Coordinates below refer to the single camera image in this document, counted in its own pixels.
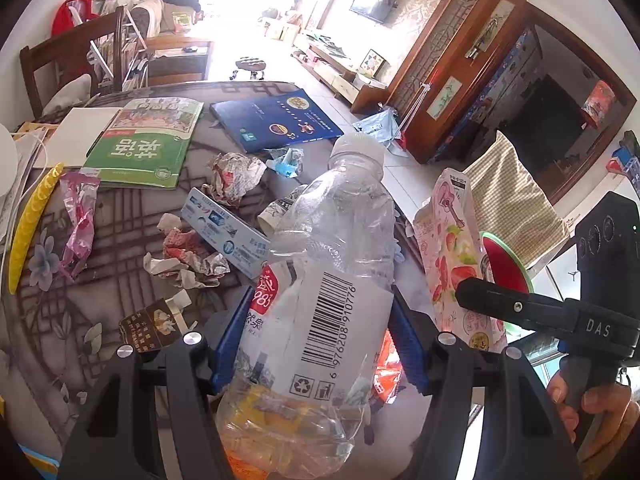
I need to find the pink plastic wrapper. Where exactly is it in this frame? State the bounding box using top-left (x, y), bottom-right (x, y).
top-left (59, 171), bottom-right (101, 281)

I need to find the light blue plastic bag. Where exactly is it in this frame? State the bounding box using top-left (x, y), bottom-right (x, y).
top-left (352, 110), bottom-right (408, 158)

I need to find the red basin with green rim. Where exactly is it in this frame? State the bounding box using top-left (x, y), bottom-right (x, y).
top-left (479, 231), bottom-right (533, 333)

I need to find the green textbook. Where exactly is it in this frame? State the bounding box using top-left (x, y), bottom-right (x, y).
top-left (80, 97), bottom-right (205, 191)

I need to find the round rolling stool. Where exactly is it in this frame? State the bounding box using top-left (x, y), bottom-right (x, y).
top-left (229, 56), bottom-right (268, 81)

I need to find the red patterned paper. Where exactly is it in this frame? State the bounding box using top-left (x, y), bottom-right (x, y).
top-left (144, 227), bottom-right (232, 290)

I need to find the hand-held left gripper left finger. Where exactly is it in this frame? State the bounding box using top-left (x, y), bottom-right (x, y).
top-left (57, 285), bottom-right (258, 480)

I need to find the low television stand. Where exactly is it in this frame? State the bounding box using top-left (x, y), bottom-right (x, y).
top-left (292, 40), bottom-right (382, 107)

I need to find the blue printed packet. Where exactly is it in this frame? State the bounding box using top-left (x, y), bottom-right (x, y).
top-left (17, 442), bottom-right (61, 480)

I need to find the orange plastic bag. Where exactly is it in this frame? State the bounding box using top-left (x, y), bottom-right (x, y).
top-left (375, 330), bottom-right (404, 403)

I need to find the blue crumpled wrapper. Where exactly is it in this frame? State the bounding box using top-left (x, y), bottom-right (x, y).
top-left (265, 147), bottom-right (305, 178)

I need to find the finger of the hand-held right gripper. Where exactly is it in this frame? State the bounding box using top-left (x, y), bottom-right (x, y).
top-left (455, 277), bottom-right (577, 336)

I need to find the person's right hand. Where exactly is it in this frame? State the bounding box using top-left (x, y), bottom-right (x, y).
top-left (546, 370), bottom-right (640, 466)

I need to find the clear plastic bottle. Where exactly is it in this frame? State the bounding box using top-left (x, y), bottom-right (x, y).
top-left (215, 132), bottom-right (399, 480)

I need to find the white paper sheet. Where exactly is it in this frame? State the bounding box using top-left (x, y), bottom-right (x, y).
top-left (31, 107), bottom-right (121, 168)

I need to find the wall television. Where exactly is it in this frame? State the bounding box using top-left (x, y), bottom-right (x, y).
top-left (349, 0), bottom-right (397, 25)

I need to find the wooden sofa with cushions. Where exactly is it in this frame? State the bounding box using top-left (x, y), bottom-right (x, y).
top-left (131, 0), bottom-right (216, 86)

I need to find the brown cigarette box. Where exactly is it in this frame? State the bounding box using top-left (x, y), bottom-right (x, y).
top-left (119, 297), bottom-right (191, 351)

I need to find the red and silver crumpled wrapper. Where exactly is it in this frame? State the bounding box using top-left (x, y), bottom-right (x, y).
top-left (207, 152), bottom-right (268, 206)

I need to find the pink printed drink carton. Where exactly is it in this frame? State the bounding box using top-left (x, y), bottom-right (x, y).
top-left (412, 167), bottom-right (508, 353)

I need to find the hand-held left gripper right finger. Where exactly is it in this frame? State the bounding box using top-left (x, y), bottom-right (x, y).
top-left (389, 286), bottom-right (583, 480)

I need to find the white paper cup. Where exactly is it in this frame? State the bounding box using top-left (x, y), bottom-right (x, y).
top-left (257, 184), bottom-right (311, 236)

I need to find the red bag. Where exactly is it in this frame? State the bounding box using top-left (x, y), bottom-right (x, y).
top-left (51, 0), bottom-right (101, 36)

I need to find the blue and white toothpaste box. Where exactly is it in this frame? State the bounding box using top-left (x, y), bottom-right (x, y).
top-left (180, 187), bottom-right (273, 281)

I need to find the metal folding rack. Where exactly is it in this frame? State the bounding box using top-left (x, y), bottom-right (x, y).
top-left (90, 5), bottom-right (152, 92)

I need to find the dark wooden chair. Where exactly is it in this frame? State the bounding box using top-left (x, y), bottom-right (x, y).
top-left (20, 6), bottom-right (151, 118)

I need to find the wooden partition cabinet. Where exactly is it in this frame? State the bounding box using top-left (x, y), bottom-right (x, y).
top-left (387, 0), bottom-right (531, 163)

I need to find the yellow curved plastic strip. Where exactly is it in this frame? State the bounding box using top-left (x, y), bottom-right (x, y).
top-left (7, 162), bottom-right (65, 295)

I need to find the chair with checked cloth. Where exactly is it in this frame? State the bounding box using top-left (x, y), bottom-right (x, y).
top-left (462, 130), bottom-right (573, 273)

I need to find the blue book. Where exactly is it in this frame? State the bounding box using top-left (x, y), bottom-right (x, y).
top-left (210, 89), bottom-right (345, 155)

